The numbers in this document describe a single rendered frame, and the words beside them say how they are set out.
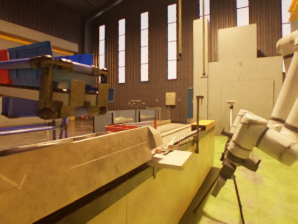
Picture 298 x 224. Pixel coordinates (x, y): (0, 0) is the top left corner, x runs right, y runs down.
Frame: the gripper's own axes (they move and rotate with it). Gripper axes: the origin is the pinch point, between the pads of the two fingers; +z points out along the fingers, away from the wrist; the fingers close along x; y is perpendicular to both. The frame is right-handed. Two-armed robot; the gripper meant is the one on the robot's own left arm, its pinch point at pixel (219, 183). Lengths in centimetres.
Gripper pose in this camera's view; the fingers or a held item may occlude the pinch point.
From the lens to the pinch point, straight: 87.6
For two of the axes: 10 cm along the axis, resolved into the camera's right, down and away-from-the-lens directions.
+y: -7.7, -4.2, 4.7
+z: -2.7, 8.9, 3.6
